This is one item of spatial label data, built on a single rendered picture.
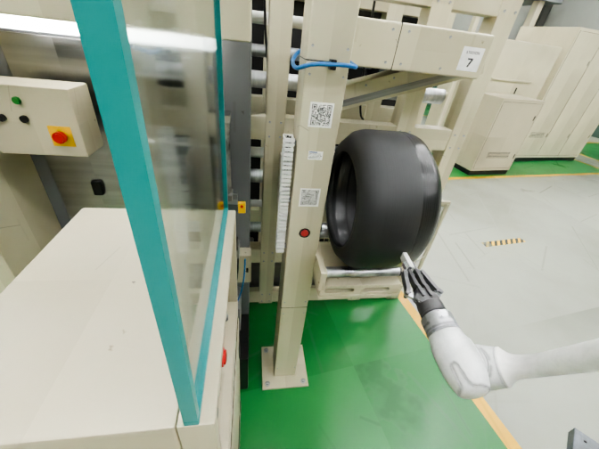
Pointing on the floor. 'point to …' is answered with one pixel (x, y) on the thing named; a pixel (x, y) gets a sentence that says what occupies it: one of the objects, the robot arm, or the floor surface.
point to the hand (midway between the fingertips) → (406, 262)
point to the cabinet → (497, 133)
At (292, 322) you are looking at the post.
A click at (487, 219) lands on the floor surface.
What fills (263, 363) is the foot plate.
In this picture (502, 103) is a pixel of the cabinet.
